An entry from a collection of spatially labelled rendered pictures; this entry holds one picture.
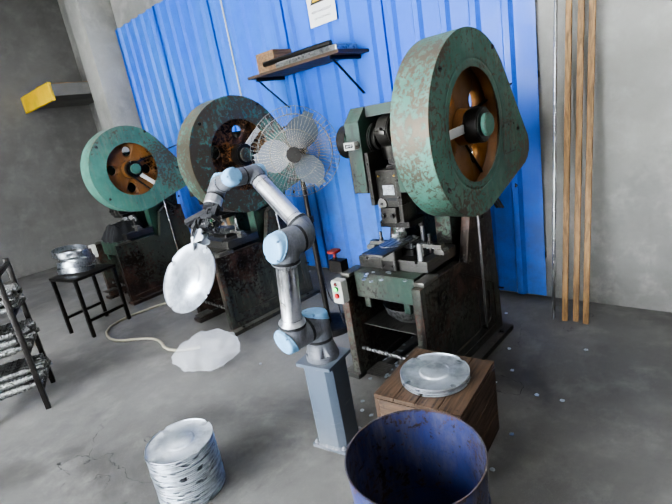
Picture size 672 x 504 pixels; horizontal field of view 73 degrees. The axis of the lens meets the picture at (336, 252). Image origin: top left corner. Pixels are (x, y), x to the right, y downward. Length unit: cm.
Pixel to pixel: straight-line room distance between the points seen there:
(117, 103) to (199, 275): 530
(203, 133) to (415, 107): 174
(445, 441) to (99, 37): 647
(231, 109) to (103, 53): 391
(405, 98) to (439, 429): 124
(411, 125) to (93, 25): 575
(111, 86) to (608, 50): 575
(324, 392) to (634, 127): 229
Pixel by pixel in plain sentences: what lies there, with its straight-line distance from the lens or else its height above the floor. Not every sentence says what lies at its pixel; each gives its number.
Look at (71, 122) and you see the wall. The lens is 852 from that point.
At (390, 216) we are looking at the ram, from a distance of 239.
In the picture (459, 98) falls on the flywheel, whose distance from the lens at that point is 224.
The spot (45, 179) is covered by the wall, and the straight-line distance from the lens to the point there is 831.
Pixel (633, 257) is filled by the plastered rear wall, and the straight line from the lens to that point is 338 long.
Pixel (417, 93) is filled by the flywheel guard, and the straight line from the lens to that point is 190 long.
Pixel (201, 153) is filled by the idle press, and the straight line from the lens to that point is 322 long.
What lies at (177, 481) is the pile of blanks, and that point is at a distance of 219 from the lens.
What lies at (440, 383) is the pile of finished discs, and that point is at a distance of 196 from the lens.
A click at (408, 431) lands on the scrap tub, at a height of 40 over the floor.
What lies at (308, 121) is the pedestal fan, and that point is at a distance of 299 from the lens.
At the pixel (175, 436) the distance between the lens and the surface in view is 228.
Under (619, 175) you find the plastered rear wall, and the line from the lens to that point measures 326.
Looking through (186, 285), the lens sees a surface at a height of 93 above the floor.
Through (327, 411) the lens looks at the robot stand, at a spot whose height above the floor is 22.
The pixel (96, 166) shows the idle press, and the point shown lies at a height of 142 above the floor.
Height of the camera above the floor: 146
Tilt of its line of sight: 16 degrees down
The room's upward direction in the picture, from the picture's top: 10 degrees counter-clockwise
